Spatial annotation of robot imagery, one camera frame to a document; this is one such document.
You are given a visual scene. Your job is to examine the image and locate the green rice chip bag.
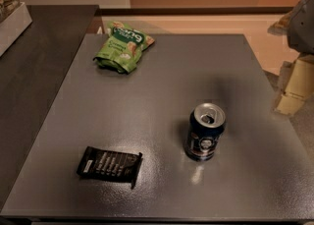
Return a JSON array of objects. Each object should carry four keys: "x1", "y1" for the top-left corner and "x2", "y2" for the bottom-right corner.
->
[{"x1": 93, "y1": 21, "x2": 155, "y2": 74}]

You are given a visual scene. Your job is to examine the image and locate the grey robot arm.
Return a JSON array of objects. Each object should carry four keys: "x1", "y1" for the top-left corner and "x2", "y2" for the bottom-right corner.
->
[{"x1": 268, "y1": 0, "x2": 314, "y2": 116}]

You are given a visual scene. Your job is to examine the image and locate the black rxbar chocolate wrapper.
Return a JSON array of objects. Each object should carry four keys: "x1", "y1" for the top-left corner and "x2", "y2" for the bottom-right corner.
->
[{"x1": 77, "y1": 146, "x2": 142, "y2": 189}]

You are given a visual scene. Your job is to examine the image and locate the dark blue drink can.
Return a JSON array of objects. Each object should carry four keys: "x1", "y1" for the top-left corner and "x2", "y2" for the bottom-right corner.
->
[{"x1": 184, "y1": 103, "x2": 226, "y2": 161}]

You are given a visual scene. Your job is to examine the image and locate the dark side counter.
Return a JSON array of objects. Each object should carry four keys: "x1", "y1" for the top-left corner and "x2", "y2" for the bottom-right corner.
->
[{"x1": 0, "y1": 5, "x2": 98, "y2": 209}]

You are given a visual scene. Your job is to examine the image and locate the white box on counter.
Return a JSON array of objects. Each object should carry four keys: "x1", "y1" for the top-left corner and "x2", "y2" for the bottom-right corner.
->
[{"x1": 0, "y1": 2, "x2": 32, "y2": 56}]

